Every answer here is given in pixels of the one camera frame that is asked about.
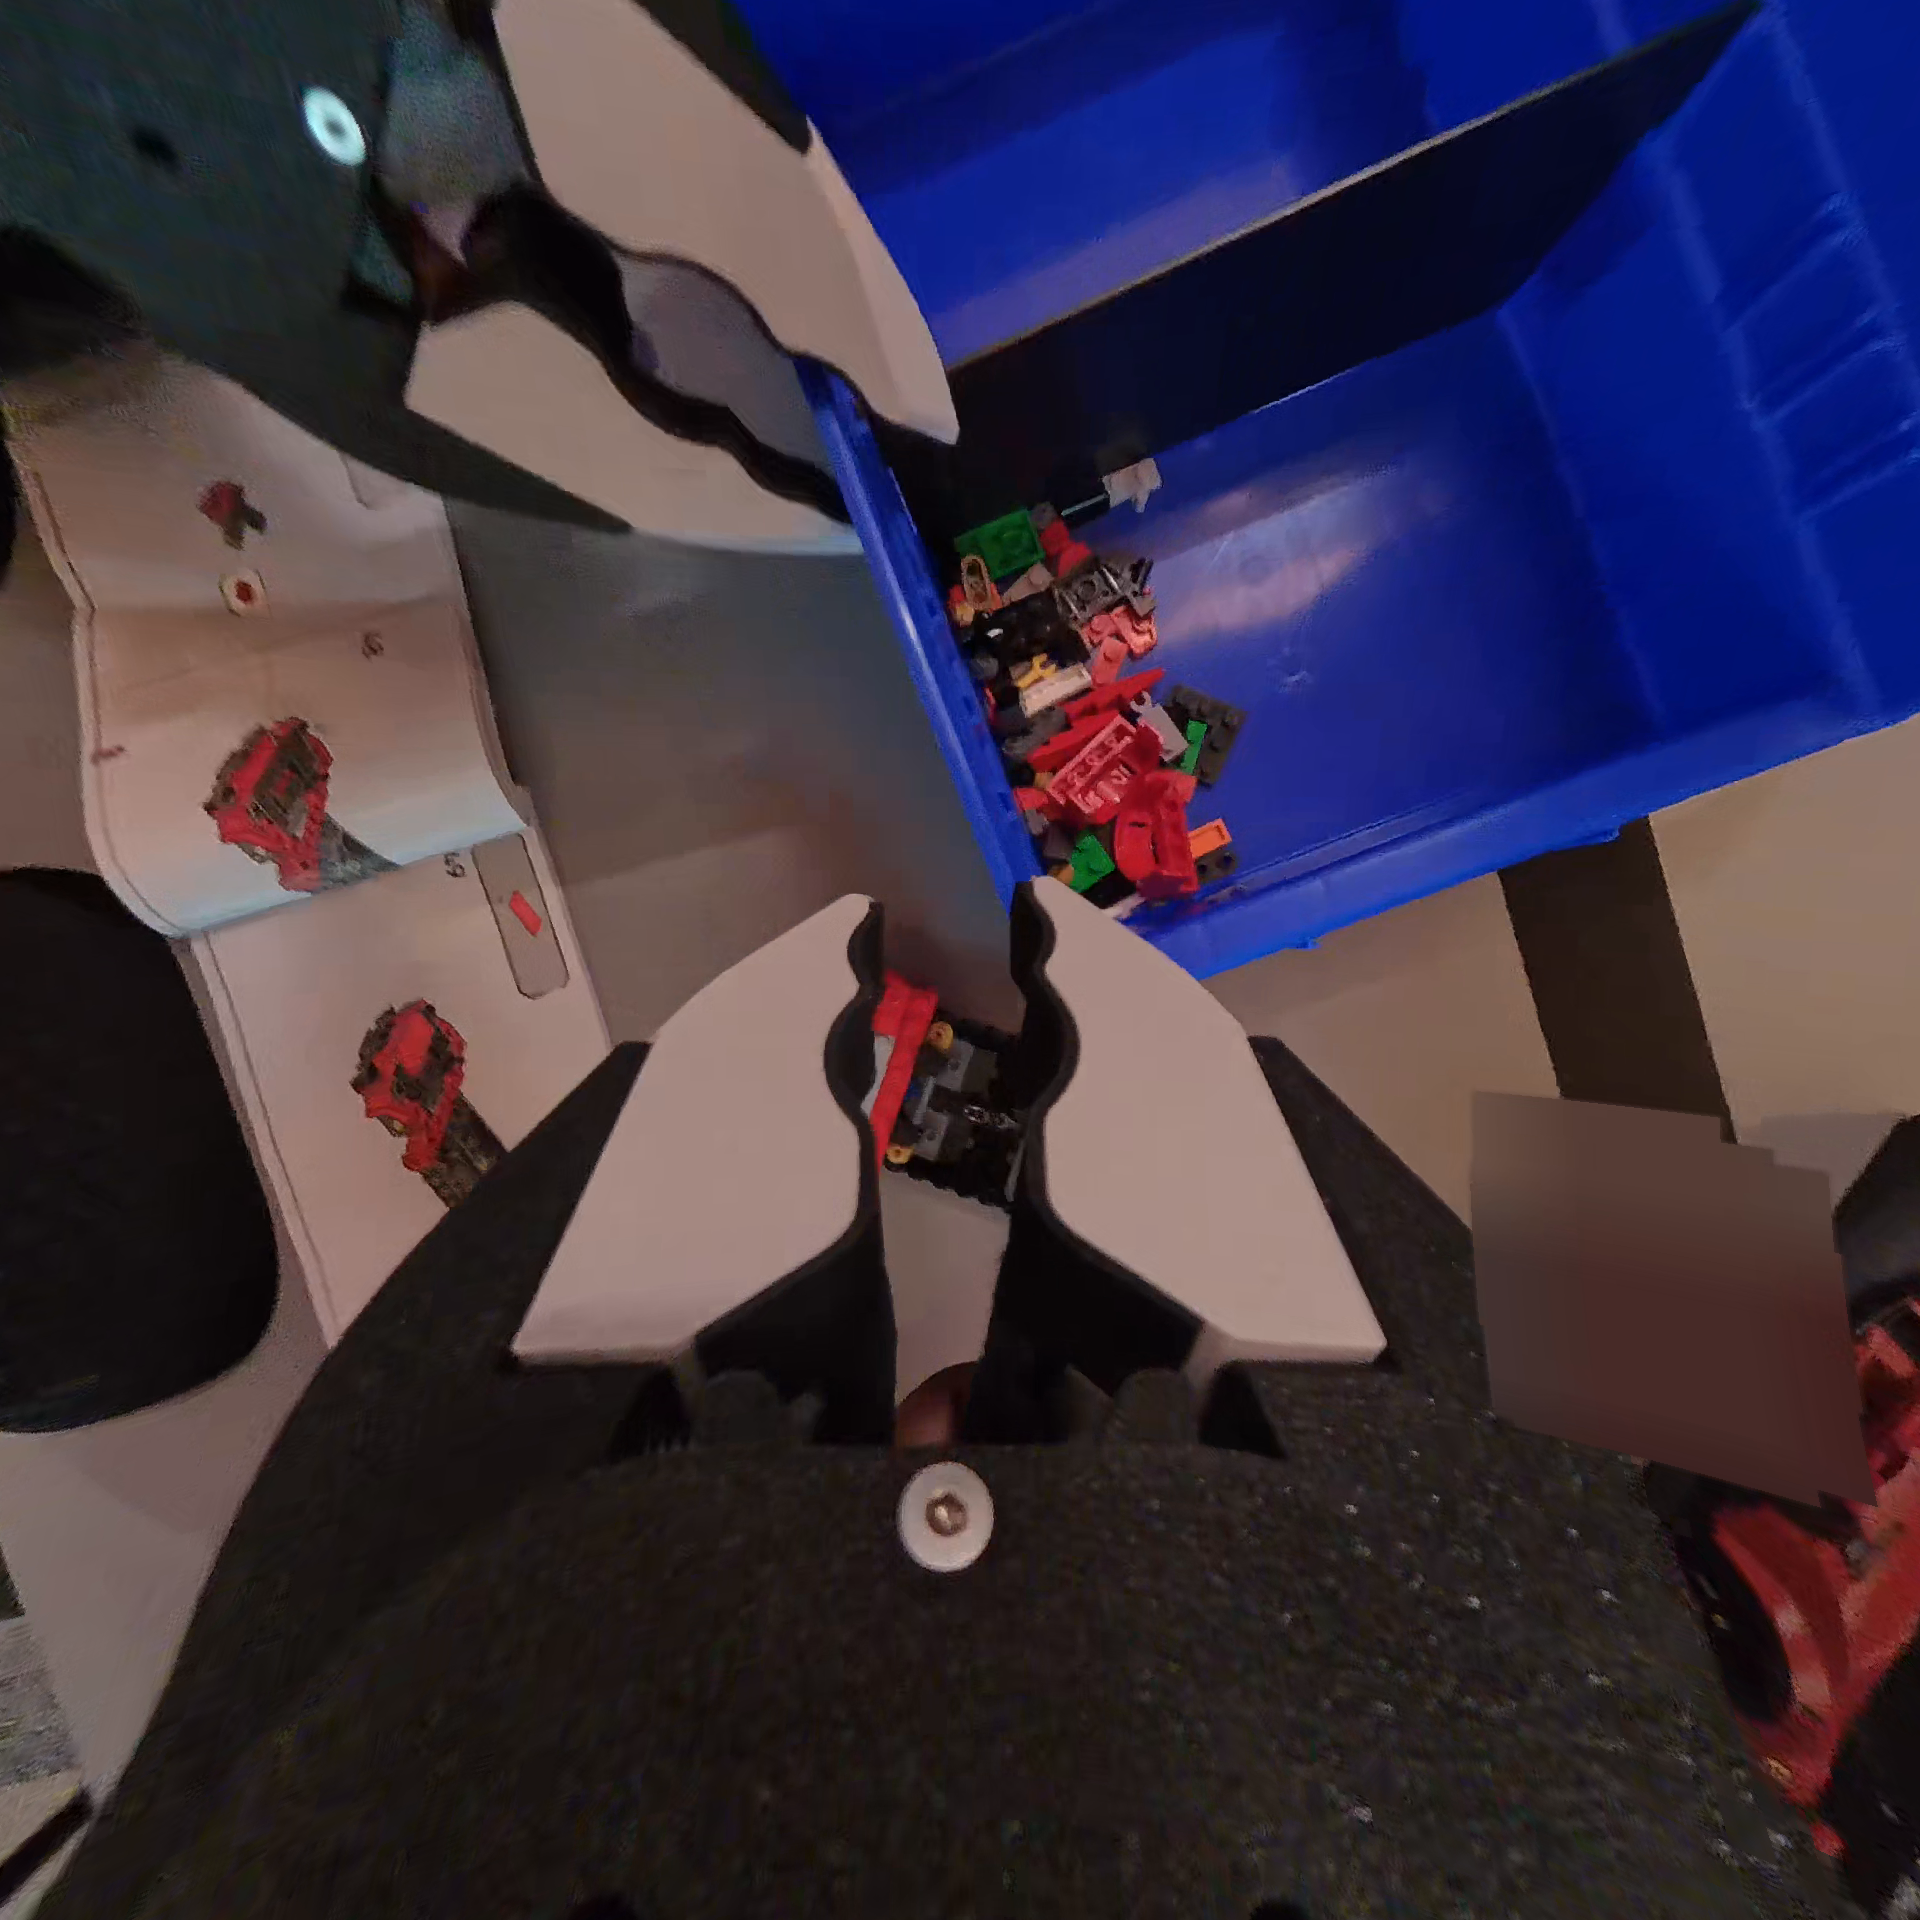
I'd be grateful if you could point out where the black dimpled cushion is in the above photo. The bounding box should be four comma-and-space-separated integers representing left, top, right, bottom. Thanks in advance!
0, 867, 282, 1432

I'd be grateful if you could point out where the lego instruction booklet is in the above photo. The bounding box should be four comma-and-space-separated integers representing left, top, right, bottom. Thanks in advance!
6, 357, 613, 1354

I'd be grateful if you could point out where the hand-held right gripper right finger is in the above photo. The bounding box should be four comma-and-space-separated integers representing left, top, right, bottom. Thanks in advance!
964, 879, 1388, 1444

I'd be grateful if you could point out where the blue plastic storage bin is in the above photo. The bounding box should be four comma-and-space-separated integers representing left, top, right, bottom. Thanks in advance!
732, 0, 1920, 980

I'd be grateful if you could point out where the pile of loose lego pieces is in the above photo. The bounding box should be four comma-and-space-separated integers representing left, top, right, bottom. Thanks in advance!
945, 458, 1250, 915

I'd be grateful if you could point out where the red and black lego car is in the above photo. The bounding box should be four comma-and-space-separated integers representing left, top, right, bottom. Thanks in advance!
858, 966, 1038, 1206

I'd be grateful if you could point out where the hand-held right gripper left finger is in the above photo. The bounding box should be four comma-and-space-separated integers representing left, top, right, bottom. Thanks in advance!
510, 894, 904, 1450

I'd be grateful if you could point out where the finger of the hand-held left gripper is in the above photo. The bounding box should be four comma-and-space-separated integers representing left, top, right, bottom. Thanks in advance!
496, 0, 963, 445
402, 296, 866, 559

